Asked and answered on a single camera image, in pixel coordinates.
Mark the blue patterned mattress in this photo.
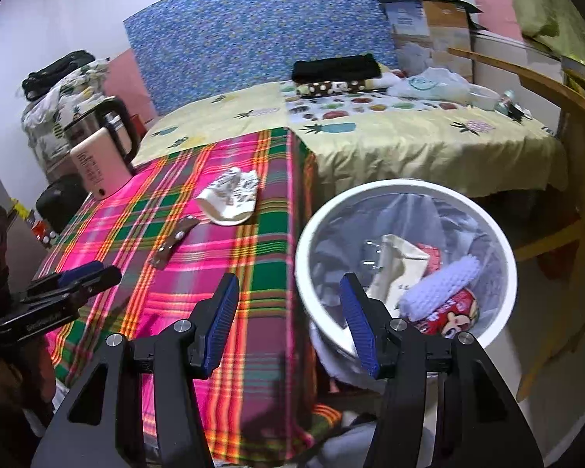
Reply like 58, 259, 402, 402
123, 0, 426, 117

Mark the crumpled printed paper cup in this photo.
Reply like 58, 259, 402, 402
196, 166, 261, 227

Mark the clear plastic bin liner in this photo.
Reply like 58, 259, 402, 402
311, 193, 509, 337

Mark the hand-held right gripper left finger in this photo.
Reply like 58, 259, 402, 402
29, 273, 241, 468

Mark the small red jar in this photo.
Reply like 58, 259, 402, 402
32, 222, 60, 248

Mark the yellow pineapple bed sheet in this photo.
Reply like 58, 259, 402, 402
133, 80, 569, 200

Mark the white bowl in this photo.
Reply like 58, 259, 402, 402
468, 85, 501, 110

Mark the black round appliance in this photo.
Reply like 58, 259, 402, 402
35, 174, 89, 235

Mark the beige paper bag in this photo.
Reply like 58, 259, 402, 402
367, 233, 431, 305

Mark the wooden chair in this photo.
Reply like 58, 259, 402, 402
447, 47, 585, 401

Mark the person's left forearm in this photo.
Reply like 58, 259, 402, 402
0, 344, 55, 417

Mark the white round bin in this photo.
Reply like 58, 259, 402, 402
294, 178, 523, 403

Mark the pink plaid tablecloth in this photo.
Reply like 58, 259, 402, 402
38, 127, 343, 465

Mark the small clear bottle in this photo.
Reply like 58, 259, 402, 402
498, 89, 533, 122

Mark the open cardboard box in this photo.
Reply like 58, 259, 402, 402
375, 0, 484, 79

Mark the clear plastic cup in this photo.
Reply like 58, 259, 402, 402
360, 238, 387, 271

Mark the lavender knit cloth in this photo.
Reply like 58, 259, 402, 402
401, 255, 482, 321

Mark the black bag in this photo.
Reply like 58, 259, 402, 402
21, 50, 96, 102

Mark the white plastic bag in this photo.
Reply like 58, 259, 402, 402
390, 67, 473, 101

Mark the brown polka dot pouch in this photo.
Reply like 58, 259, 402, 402
295, 78, 371, 97

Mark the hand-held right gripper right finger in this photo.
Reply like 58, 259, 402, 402
339, 273, 547, 468

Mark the black folded cloth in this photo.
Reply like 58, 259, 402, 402
291, 53, 382, 82

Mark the pineapple print cloth pile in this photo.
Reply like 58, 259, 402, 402
21, 57, 110, 176

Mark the beige electric kettle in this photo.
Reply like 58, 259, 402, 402
63, 96, 140, 201

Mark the fruit print cloth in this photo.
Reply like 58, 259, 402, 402
279, 82, 461, 122

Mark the red cartoon drink can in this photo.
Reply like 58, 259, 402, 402
411, 287, 481, 340

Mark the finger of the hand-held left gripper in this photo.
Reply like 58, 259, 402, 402
28, 261, 106, 294
16, 266, 123, 307

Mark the brown wrapper strip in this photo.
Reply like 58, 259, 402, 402
151, 216, 201, 269

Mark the yellow tool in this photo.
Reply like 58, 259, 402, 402
9, 198, 36, 221

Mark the small red box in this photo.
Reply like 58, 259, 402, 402
416, 242, 443, 275

